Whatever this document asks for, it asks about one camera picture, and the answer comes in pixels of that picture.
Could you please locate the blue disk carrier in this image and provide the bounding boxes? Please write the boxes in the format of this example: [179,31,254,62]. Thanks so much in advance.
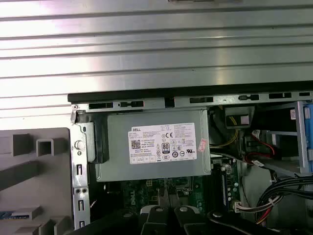
[302,104,313,173]

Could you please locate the silver disk bay cage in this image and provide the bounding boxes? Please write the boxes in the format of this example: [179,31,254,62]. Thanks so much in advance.
[259,100,313,179]

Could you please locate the grey parts rack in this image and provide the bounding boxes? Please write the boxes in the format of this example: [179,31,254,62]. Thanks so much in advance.
[0,126,74,235]

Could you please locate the black PC case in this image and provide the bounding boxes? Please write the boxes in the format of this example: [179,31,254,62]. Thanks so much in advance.
[67,83,313,235]

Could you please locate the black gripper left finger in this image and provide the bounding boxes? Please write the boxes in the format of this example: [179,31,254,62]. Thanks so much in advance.
[73,205,172,235]

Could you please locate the black cable bundle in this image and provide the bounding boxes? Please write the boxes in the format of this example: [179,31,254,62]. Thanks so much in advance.
[254,176,313,227]

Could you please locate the red data wire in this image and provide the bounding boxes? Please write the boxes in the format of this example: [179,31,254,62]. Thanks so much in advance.
[246,141,278,169]

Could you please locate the green motherboard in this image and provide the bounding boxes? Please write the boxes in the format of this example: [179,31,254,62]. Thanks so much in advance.
[105,156,242,221]

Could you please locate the grey power supply unit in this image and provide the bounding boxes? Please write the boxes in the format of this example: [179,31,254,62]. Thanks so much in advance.
[95,109,212,183]

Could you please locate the RAM stick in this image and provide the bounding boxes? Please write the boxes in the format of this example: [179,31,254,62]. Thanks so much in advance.
[222,170,228,211]

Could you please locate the white power connector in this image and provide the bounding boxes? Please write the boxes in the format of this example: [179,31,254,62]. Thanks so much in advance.
[229,199,245,214]

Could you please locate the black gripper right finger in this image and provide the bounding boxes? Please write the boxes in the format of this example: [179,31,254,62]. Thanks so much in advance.
[173,205,284,235]

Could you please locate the black RAM slot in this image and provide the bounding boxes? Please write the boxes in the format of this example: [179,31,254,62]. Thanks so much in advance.
[218,168,224,211]
[214,168,220,211]
[210,168,216,211]

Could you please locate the yellow power wires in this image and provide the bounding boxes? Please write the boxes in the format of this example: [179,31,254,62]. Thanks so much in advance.
[211,116,240,149]

